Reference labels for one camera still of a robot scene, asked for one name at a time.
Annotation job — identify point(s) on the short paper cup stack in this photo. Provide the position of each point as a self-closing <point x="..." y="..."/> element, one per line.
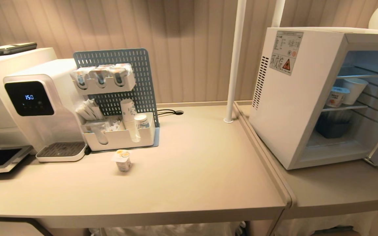
<point x="141" y="123"/>

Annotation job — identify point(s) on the small yogurt cup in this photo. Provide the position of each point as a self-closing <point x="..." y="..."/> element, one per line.
<point x="123" y="161"/>

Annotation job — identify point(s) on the sealed creamer cup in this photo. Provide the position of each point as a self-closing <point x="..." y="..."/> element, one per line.
<point x="121" y="74"/>
<point x="81" y="77"/>
<point x="102" y="76"/>

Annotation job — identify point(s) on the white mini fridge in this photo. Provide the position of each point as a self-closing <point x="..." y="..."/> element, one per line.
<point x="287" y="108"/>

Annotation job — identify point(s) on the printed yogurt cup in fridge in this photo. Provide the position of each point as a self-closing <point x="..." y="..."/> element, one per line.
<point x="336" y="97"/>

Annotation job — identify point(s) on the white paper cup in fridge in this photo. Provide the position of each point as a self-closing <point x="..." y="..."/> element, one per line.
<point x="354" y="90"/>

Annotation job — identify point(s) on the stack of paper cups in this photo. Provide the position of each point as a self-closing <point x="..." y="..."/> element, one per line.
<point x="129" y="118"/>

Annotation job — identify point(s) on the blue pegboard organizer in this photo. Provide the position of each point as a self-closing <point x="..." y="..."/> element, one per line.
<point x="136" y="82"/>

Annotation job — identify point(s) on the white lower organizer bin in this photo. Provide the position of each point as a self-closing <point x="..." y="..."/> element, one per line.
<point x="120" y="137"/>

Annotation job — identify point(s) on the white pole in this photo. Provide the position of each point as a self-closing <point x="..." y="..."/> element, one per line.
<point x="278" y="13"/>
<point x="235" y="62"/>

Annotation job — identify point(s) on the white upper organizer tray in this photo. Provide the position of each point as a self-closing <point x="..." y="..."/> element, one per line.
<point x="105" y="86"/>

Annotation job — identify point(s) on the white sachet bundle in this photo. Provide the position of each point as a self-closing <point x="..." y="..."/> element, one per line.
<point x="90" y="109"/>

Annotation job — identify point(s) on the white drip tray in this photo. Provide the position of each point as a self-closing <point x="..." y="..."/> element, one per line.
<point x="61" y="151"/>

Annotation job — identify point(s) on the dark blue container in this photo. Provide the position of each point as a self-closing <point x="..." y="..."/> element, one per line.
<point x="332" y="128"/>

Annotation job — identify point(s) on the white water dispenser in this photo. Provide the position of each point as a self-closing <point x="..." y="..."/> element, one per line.
<point x="41" y="105"/>

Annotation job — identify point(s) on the dark flat device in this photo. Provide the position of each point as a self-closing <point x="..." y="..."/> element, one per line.
<point x="7" y="48"/>

